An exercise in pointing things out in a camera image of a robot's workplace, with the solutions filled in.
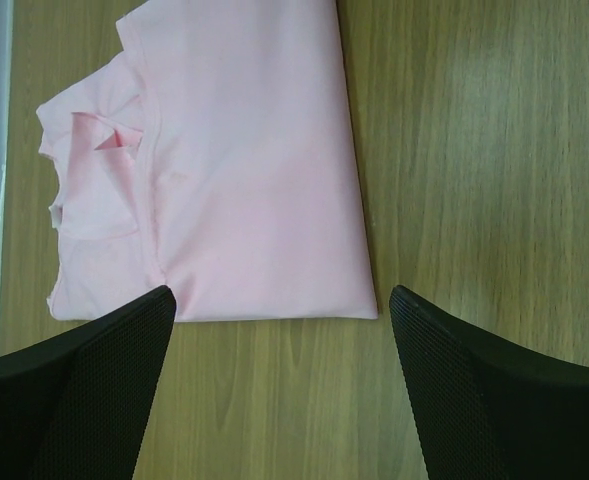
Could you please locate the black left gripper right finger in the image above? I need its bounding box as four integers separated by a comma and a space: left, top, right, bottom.
389, 286, 589, 479

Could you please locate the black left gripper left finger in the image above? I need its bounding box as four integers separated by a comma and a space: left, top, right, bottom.
0, 286, 176, 479

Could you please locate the light pink t shirt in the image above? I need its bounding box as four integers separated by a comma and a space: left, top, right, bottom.
37, 1, 378, 322

